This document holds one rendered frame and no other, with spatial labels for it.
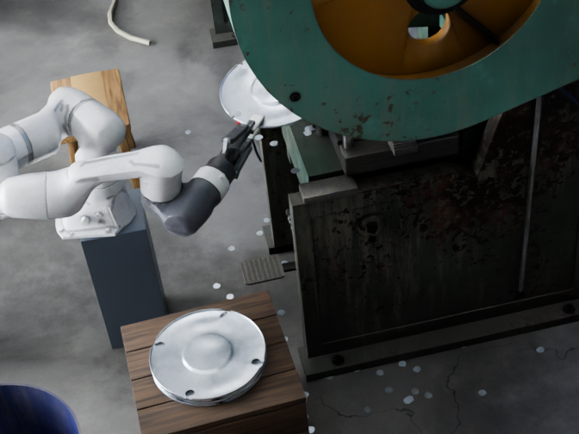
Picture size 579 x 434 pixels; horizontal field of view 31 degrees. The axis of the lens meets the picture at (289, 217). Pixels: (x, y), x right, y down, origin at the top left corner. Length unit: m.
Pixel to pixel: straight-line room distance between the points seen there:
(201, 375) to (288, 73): 0.84
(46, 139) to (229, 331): 0.66
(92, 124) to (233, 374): 0.71
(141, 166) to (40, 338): 1.07
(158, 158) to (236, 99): 0.42
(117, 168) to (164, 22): 2.27
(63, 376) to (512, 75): 1.62
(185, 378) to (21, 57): 2.28
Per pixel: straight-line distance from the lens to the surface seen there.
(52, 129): 2.66
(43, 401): 2.58
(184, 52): 4.40
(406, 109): 2.28
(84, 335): 3.29
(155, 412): 2.60
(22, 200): 2.45
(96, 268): 2.99
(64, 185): 2.43
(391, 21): 2.23
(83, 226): 2.92
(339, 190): 2.64
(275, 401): 2.57
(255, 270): 3.14
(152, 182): 2.40
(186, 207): 2.40
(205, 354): 2.65
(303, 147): 2.78
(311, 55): 2.14
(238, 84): 2.78
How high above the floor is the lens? 2.38
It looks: 42 degrees down
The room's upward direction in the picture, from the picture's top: 6 degrees counter-clockwise
